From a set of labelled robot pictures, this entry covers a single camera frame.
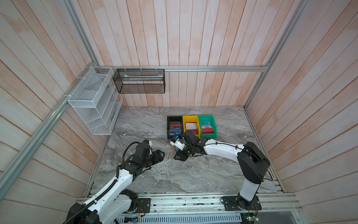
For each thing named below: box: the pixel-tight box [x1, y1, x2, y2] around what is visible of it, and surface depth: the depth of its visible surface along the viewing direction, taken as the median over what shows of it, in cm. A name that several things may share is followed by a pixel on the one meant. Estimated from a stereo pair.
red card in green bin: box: [201, 126, 214, 135], surface depth 106 cm
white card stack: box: [185, 122, 197, 130], surface depth 109 cm
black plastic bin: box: [166, 115, 184, 140], surface depth 106 cm
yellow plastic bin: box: [182, 115, 201, 139], surface depth 106 cm
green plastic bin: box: [198, 114, 218, 139], surface depth 106 cm
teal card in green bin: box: [200, 120, 212, 129], surface depth 109 cm
